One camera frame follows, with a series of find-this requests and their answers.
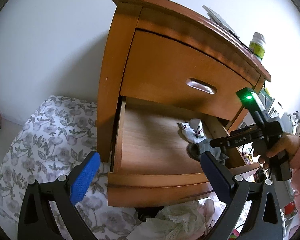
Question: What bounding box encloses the white lattice shelf rack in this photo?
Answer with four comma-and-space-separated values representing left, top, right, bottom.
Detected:
258, 88, 293, 133

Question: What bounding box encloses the white garment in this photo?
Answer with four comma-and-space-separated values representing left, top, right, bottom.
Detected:
127, 218, 173, 240

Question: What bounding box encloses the white Hello Kitty sock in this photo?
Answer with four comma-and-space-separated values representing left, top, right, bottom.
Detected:
178, 118, 206, 144

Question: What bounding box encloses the grey phone on nightstand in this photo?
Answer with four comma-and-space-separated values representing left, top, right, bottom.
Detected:
202, 5, 239, 40

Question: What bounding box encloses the person right hand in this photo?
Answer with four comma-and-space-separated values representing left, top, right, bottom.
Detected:
253, 133, 300, 170

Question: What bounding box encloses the pale green lace underwear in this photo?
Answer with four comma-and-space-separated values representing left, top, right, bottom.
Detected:
153, 200, 206, 239

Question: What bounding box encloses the pink sock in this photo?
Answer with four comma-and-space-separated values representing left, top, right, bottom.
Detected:
199, 198, 226, 235

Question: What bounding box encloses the black charging cable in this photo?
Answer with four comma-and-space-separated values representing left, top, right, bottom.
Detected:
230, 29, 268, 111

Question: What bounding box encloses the white green pill bottle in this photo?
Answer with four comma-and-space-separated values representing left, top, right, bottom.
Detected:
249, 32, 266, 62

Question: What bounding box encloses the wooden nightstand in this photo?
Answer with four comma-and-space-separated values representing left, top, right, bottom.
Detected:
96, 0, 272, 163

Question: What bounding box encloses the grey printed garment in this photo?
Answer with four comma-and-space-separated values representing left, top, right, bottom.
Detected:
187, 139, 229, 165

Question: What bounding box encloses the black lace underwear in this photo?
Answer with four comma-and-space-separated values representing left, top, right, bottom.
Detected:
135, 206, 164, 222

